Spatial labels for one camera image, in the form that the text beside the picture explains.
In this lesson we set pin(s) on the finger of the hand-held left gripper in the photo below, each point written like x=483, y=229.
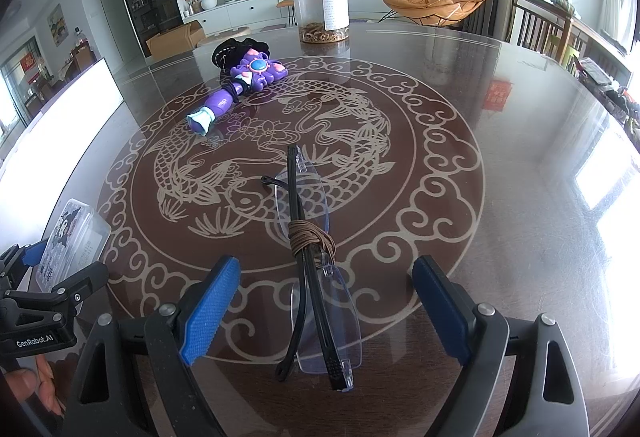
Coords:
x=20, y=262
x=75, y=284

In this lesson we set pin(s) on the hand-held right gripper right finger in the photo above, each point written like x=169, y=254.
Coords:
x=445, y=312

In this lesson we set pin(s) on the rimless glasses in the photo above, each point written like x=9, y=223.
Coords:
x=310, y=297

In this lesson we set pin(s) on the white television cabinet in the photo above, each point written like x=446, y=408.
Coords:
x=250, y=9

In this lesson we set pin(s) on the round white vase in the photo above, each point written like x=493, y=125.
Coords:
x=208, y=3

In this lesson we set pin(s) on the cardboard box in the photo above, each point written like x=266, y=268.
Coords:
x=170, y=42

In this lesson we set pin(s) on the orange stool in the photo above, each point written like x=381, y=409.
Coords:
x=284, y=3

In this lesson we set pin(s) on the clear plastic jar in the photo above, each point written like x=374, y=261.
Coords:
x=315, y=2

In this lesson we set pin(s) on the person's left hand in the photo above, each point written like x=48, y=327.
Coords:
x=22, y=384

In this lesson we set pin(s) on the purple toy wand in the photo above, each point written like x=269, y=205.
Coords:
x=255, y=67

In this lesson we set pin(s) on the black cloth pouch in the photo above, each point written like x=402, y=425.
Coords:
x=230, y=49

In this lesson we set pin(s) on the wooden chair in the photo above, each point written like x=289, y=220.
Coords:
x=530, y=27

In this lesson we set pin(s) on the clear plastic box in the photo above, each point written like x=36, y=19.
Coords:
x=75, y=232

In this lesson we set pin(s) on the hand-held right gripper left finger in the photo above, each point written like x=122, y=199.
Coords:
x=210, y=312

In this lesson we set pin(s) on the wall painting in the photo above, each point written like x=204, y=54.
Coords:
x=57, y=23

